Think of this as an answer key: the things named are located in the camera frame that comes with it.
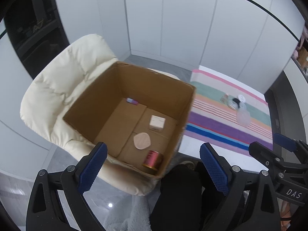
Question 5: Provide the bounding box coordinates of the beige makeup sponge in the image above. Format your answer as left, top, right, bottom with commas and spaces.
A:
133, 132, 151, 150

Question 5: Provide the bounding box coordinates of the brown cardboard box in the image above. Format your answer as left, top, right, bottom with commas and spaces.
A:
63, 62, 196, 179

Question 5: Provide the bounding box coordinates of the small purple blue tube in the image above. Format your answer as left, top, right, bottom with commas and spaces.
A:
126, 98, 138, 105

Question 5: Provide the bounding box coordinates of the white round compact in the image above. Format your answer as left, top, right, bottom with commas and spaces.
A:
237, 94, 246, 103

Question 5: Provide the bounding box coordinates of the white square box orange top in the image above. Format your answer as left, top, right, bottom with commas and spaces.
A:
149, 115, 166, 132

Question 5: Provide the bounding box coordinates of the clear oval contact lens case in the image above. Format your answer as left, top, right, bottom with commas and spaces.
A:
236, 108, 251, 127

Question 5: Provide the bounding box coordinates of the cream padded chair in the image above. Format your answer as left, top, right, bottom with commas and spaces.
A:
19, 33, 181, 197

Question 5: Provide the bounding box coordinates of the grey round lid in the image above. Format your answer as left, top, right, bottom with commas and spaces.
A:
227, 100, 239, 110

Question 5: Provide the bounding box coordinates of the striped colourful towel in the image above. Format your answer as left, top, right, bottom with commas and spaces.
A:
180, 68, 273, 155

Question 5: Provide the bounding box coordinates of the red thread spool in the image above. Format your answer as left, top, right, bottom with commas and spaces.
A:
142, 150, 163, 171

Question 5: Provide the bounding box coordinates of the small glass perfume bottle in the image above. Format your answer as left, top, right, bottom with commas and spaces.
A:
220, 94, 229, 104

